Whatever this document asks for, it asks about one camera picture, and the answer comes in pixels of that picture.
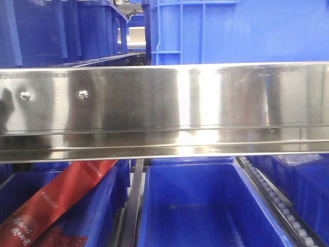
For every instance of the lower metal divider rail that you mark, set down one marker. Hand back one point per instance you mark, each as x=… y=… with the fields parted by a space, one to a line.
x=129 y=231

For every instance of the red paper package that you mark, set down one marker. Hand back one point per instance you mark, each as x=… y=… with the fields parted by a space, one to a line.
x=36 y=215

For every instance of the lower middle blue bin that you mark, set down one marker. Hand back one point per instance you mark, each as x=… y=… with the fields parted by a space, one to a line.
x=205 y=205

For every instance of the stainless steel shelf rail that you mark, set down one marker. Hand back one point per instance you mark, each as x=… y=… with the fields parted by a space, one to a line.
x=164 y=111

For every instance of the upper left blue bins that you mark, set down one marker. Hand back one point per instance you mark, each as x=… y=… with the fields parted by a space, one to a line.
x=46 y=33

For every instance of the lower left blue bin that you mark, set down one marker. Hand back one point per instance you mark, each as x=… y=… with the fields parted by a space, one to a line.
x=89 y=222

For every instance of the lower right blue bin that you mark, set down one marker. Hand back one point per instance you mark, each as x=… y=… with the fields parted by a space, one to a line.
x=303 y=179

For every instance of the blue ribbed crate right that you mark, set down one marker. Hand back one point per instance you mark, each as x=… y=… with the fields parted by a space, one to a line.
x=203 y=32

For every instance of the blue bin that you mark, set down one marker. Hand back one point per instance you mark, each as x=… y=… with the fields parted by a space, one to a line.
x=303 y=179
x=89 y=222
x=205 y=205

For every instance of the lower roller track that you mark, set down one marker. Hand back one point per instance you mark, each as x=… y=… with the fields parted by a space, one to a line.
x=281 y=207

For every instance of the rail screw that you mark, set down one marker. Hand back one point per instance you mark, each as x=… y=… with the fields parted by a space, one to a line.
x=25 y=95
x=83 y=94

